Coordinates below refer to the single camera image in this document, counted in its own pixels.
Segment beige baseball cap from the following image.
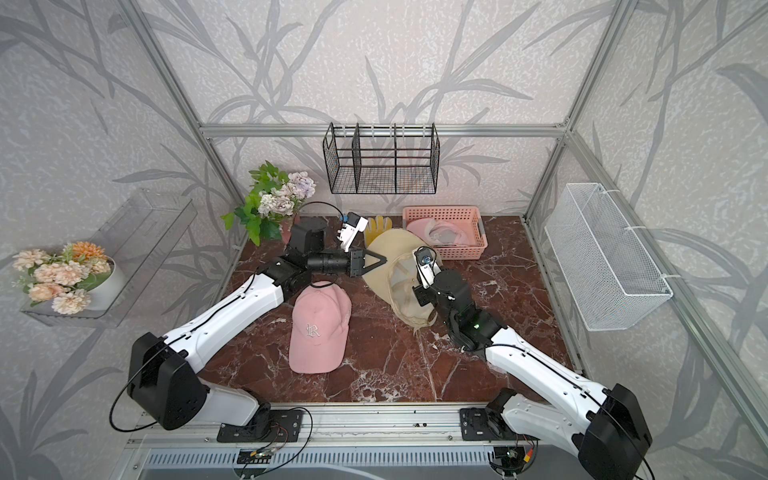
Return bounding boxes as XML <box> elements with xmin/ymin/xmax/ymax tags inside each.
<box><xmin>362</xmin><ymin>228</ymin><xmax>437</xmax><ymax>331</ymax></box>

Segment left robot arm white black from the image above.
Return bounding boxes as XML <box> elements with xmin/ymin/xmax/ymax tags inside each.
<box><xmin>121</xmin><ymin>213</ymin><xmax>386</xmax><ymax>430</ymax></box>

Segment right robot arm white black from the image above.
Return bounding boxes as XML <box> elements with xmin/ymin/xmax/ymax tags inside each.
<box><xmin>414</xmin><ymin>265</ymin><xmax>652</xmax><ymax>479</ymax></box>

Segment pink glass vase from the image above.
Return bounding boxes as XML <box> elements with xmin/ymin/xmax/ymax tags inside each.
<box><xmin>280</xmin><ymin>216</ymin><xmax>296</xmax><ymax>245</ymax></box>

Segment yellow white work glove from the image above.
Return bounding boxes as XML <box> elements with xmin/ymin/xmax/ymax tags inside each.
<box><xmin>364</xmin><ymin>215</ymin><xmax>393</xmax><ymax>247</ymax></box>

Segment purple white flower bouquet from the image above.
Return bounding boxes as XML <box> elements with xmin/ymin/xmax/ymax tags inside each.
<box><xmin>221</xmin><ymin>161</ymin><xmax>316</xmax><ymax>246</ymax></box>

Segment pink plastic basket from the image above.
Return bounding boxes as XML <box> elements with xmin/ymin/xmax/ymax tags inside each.
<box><xmin>402</xmin><ymin>206</ymin><xmax>488</xmax><ymax>260</ymax></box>

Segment pink flat mat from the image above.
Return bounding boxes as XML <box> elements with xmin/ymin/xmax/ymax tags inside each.
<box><xmin>289</xmin><ymin>283</ymin><xmax>352</xmax><ymax>374</ymax></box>

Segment white pot peach flowers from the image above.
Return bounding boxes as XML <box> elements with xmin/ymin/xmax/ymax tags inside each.
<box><xmin>12</xmin><ymin>241</ymin><xmax>128</xmax><ymax>316</ymax></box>

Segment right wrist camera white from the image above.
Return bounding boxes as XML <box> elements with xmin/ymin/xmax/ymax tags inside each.
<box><xmin>413</xmin><ymin>246</ymin><xmax>440</xmax><ymax>289</ymax></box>

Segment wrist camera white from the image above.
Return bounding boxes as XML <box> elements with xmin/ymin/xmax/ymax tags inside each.
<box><xmin>413</xmin><ymin>246</ymin><xmax>440</xmax><ymax>289</ymax></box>
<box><xmin>337</xmin><ymin>212</ymin><xmax>368</xmax><ymax>252</ymax></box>

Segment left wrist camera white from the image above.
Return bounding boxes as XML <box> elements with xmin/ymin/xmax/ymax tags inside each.
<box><xmin>337</xmin><ymin>212</ymin><xmax>368</xmax><ymax>252</ymax></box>

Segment black wire wall basket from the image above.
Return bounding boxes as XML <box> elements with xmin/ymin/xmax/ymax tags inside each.
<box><xmin>322</xmin><ymin>124</ymin><xmax>441</xmax><ymax>195</ymax></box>

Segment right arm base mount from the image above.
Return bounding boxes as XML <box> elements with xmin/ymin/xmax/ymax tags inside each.
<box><xmin>459</xmin><ymin>388</ymin><xmax>519</xmax><ymax>441</ymax></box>

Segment white mesh wall basket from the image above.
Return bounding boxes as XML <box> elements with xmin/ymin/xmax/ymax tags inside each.
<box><xmin>545</xmin><ymin>183</ymin><xmax>673</xmax><ymax>332</ymax></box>

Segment clear acrylic wall shelf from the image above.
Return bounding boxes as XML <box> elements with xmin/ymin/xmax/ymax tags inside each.
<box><xmin>21</xmin><ymin>188</ymin><xmax>197</xmax><ymax>328</ymax></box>

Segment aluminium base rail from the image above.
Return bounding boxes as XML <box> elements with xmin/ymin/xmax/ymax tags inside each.
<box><xmin>127</xmin><ymin>400</ymin><xmax>579</xmax><ymax>448</ymax></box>

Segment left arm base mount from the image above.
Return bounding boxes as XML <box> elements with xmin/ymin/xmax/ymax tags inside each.
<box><xmin>216</xmin><ymin>402</ymin><xmax>304</xmax><ymax>444</ymax></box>

